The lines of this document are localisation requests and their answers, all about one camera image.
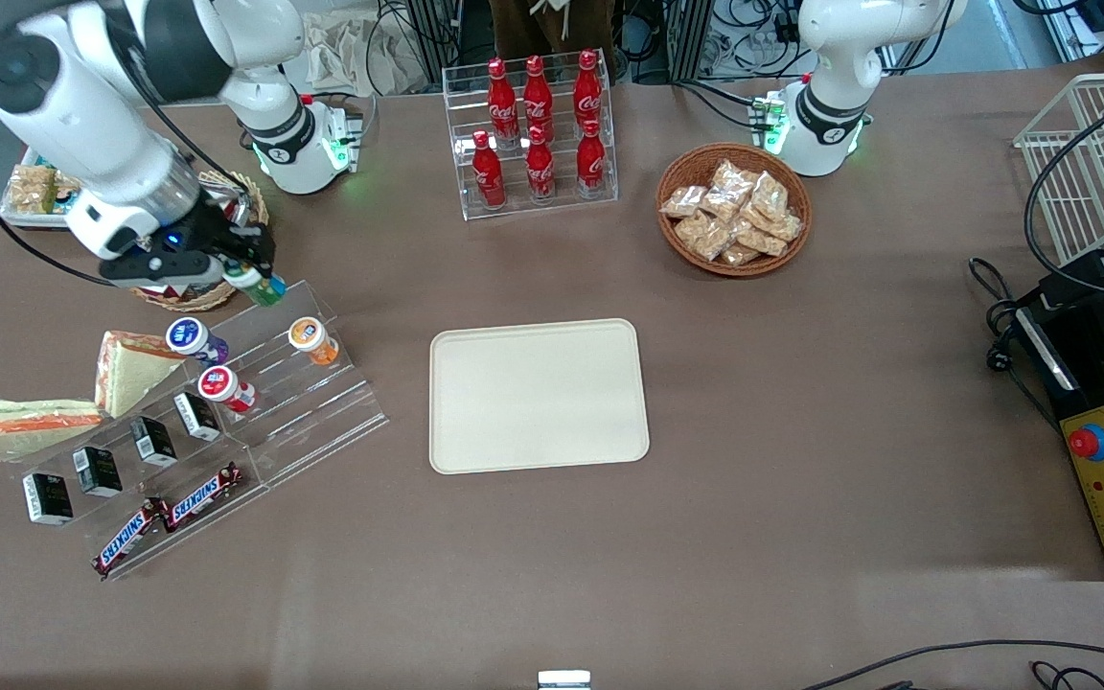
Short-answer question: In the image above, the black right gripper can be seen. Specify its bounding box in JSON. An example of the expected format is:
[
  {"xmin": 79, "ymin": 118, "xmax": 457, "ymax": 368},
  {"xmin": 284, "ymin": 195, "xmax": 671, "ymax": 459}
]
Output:
[{"xmin": 135, "ymin": 209, "xmax": 278, "ymax": 288}]

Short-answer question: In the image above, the green gum bottle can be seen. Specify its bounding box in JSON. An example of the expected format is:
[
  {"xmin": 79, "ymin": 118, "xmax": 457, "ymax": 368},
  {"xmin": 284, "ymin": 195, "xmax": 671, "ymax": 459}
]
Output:
[{"xmin": 228, "ymin": 265, "xmax": 288, "ymax": 309}]

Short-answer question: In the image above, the purple gum bottle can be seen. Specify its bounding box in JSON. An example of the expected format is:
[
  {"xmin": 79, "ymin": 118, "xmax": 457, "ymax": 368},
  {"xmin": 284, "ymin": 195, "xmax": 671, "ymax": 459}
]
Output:
[{"xmin": 165, "ymin": 316, "xmax": 231, "ymax": 366}]

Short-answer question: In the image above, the orange gum bottle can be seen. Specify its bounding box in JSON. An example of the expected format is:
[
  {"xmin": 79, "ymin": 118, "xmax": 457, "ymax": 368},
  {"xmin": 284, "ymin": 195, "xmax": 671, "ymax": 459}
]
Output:
[{"xmin": 287, "ymin": 316, "xmax": 341, "ymax": 368}]

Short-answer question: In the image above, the red gum bottle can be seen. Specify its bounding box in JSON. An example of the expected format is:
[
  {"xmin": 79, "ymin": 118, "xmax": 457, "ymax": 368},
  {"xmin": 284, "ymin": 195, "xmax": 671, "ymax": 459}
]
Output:
[{"xmin": 196, "ymin": 365, "xmax": 259, "ymax": 416}]

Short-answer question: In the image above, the white rectangular plastic tray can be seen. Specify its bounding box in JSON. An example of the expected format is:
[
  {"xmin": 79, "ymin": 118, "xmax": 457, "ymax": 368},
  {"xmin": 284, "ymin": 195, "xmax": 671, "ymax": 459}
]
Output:
[{"xmin": 0, "ymin": 144, "xmax": 83, "ymax": 232}]

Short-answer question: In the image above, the beige plastic tray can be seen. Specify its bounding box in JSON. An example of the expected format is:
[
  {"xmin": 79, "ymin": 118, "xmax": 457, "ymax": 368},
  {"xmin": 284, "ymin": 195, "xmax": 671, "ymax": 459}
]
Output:
[{"xmin": 429, "ymin": 318, "xmax": 652, "ymax": 476}]

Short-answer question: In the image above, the oval light wicker basket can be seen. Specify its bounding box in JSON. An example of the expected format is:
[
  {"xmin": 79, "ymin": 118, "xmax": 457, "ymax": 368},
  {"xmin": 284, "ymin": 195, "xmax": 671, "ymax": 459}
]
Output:
[{"xmin": 128, "ymin": 170, "xmax": 271, "ymax": 313}]

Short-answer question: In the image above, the red and white carton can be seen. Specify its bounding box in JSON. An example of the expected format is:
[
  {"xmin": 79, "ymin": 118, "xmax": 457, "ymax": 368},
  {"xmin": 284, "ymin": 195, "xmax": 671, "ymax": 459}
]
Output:
[{"xmin": 133, "ymin": 281, "xmax": 227, "ymax": 300}]

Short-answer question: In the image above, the wrapped triangular sandwich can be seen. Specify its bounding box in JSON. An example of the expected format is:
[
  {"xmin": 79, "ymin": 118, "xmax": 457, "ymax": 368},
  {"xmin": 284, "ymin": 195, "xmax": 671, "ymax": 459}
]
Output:
[{"xmin": 94, "ymin": 330, "xmax": 192, "ymax": 420}]

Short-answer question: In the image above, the clear acrylic stepped stand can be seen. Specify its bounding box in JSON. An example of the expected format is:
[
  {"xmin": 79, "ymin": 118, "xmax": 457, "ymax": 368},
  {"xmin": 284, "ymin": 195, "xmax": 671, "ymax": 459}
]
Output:
[{"xmin": 6, "ymin": 278, "xmax": 390, "ymax": 583}]

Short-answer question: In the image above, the small black box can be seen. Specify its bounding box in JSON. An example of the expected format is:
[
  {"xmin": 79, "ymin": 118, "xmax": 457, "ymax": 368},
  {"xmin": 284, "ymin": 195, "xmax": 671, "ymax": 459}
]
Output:
[
  {"xmin": 129, "ymin": 415, "xmax": 179, "ymax": 470},
  {"xmin": 173, "ymin": 391, "xmax": 223, "ymax": 444},
  {"xmin": 21, "ymin": 471, "xmax": 76, "ymax": 527},
  {"xmin": 71, "ymin": 446, "xmax": 124, "ymax": 499}
]

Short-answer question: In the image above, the bag of golden crispy snack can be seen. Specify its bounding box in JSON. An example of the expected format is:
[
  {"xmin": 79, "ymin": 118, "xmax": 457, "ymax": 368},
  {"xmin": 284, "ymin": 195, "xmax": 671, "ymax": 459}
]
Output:
[{"xmin": 8, "ymin": 164, "xmax": 60, "ymax": 215}]

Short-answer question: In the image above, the crumpled beige paper bag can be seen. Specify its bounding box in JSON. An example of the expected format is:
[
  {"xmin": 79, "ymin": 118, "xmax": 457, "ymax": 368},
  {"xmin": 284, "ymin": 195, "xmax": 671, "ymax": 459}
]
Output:
[{"xmin": 301, "ymin": 8, "xmax": 430, "ymax": 99}]

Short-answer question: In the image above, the clear acrylic bottle rack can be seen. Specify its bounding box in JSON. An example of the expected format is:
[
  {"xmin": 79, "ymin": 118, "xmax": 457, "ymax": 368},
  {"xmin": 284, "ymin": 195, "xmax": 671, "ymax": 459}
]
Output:
[{"xmin": 442, "ymin": 50, "xmax": 621, "ymax": 223}]

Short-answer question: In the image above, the Snickers bar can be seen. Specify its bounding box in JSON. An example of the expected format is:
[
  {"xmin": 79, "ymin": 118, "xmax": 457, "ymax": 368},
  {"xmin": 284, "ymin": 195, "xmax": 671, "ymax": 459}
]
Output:
[
  {"xmin": 91, "ymin": 497, "xmax": 171, "ymax": 579},
  {"xmin": 160, "ymin": 461, "xmax": 245, "ymax": 534}
]

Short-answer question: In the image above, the red Coca-Cola bottle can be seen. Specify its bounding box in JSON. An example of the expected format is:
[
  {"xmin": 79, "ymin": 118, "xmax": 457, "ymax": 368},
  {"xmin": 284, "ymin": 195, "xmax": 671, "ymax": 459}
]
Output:
[
  {"xmin": 576, "ymin": 118, "xmax": 609, "ymax": 194},
  {"xmin": 522, "ymin": 55, "xmax": 556, "ymax": 143},
  {"xmin": 486, "ymin": 57, "xmax": 522, "ymax": 148},
  {"xmin": 572, "ymin": 50, "xmax": 605, "ymax": 135},
  {"xmin": 471, "ymin": 130, "xmax": 508, "ymax": 210},
  {"xmin": 524, "ymin": 125, "xmax": 558, "ymax": 203}
]

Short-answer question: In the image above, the wrapped sandwich with orange filling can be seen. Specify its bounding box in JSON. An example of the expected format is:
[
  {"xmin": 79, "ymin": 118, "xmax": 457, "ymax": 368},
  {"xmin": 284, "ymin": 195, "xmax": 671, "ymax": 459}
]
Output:
[{"xmin": 0, "ymin": 397, "xmax": 105, "ymax": 464}]

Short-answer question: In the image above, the person in beige and brown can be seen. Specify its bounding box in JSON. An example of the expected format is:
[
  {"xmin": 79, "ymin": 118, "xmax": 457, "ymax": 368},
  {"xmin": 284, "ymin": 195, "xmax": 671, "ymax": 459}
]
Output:
[{"xmin": 487, "ymin": 0, "xmax": 618, "ymax": 66}]

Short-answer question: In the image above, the round brown wicker basket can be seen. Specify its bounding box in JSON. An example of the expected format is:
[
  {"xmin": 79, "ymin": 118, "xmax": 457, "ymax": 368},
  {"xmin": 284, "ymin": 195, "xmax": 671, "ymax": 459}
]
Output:
[{"xmin": 656, "ymin": 143, "xmax": 813, "ymax": 279}]

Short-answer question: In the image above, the black machine with yellow panel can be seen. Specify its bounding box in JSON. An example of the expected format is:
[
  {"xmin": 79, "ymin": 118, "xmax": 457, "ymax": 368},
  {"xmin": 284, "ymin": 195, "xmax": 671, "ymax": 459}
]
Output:
[{"xmin": 1010, "ymin": 216, "xmax": 1104, "ymax": 583}]

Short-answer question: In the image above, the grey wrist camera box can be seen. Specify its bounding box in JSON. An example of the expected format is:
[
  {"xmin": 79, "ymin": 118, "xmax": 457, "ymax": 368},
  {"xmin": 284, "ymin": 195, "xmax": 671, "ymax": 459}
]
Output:
[{"xmin": 98, "ymin": 250, "xmax": 215, "ymax": 290}]

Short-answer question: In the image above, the aluminium frame post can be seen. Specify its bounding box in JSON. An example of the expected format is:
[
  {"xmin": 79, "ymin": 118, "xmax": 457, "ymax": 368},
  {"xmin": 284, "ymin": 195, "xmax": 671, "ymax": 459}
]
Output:
[
  {"xmin": 665, "ymin": 0, "xmax": 718, "ymax": 85},
  {"xmin": 406, "ymin": 0, "xmax": 463, "ymax": 68}
]

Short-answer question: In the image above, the black cable at arm base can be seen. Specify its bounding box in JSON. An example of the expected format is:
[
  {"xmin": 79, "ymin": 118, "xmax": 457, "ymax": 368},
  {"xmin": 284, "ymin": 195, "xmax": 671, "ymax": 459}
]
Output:
[{"xmin": 675, "ymin": 79, "xmax": 775, "ymax": 131}]

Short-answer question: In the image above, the black power cord with plug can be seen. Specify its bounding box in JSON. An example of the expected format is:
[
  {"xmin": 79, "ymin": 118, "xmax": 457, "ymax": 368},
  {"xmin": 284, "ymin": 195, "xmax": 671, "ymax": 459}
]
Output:
[{"xmin": 968, "ymin": 256, "xmax": 1063, "ymax": 434}]

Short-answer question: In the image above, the thick black cable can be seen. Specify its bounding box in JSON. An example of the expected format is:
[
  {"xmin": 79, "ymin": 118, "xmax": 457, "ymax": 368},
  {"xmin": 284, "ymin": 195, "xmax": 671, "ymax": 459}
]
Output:
[{"xmin": 1023, "ymin": 84, "xmax": 1104, "ymax": 300}]

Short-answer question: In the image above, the long thin black cable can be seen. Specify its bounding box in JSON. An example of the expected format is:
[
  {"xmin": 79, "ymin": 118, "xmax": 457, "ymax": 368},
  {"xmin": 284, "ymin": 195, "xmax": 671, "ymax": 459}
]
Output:
[{"xmin": 799, "ymin": 638, "xmax": 1104, "ymax": 690}]

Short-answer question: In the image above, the white wire basket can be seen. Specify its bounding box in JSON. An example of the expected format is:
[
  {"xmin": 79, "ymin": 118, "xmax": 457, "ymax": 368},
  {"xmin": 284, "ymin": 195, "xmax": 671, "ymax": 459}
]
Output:
[{"xmin": 1012, "ymin": 71, "xmax": 1104, "ymax": 268}]

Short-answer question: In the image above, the looped black cable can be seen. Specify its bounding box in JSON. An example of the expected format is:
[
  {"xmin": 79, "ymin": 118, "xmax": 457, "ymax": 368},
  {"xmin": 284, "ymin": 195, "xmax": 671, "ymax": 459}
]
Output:
[{"xmin": 1029, "ymin": 659, "xmax": 1104, "ymax": 690}]

